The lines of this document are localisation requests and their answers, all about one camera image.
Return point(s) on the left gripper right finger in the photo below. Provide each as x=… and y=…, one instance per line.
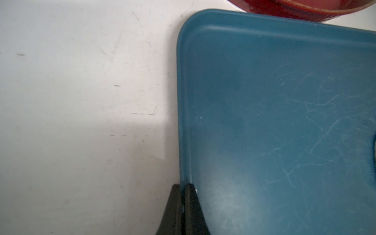
x=194, y=220

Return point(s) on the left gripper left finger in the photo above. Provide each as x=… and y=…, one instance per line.
x=171, y=223

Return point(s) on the teal plastic tray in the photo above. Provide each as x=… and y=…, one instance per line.
x=277, y=124

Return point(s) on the round red tray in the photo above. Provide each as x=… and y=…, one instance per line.
x=315, y=11

